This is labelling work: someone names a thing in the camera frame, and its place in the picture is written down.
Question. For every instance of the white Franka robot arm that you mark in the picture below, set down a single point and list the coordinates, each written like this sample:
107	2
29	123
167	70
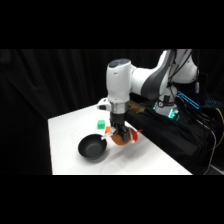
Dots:
146	80

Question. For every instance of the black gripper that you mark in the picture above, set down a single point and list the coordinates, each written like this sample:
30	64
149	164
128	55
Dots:
119	120

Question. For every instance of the brown potato toy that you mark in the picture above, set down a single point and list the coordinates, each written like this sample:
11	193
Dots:
117	140

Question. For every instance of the tan wrist mount plate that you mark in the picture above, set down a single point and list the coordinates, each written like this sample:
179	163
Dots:
136	108

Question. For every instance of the black cloth-covered stand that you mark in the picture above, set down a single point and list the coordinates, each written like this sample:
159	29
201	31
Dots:
173	136

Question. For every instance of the orange cube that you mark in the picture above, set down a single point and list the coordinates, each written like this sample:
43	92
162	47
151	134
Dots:
107	129

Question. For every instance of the blue-lit electronic device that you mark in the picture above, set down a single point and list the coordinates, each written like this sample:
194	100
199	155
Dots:
189	99

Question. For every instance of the black bowl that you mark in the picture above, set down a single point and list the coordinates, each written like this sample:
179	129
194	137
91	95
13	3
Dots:
92	147

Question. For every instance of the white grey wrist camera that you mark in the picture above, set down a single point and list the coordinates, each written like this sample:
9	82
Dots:
103	105

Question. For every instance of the black curtain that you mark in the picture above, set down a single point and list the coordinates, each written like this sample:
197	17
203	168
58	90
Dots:
33	100

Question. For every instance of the green cube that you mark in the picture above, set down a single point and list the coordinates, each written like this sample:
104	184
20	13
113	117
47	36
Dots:
101	124

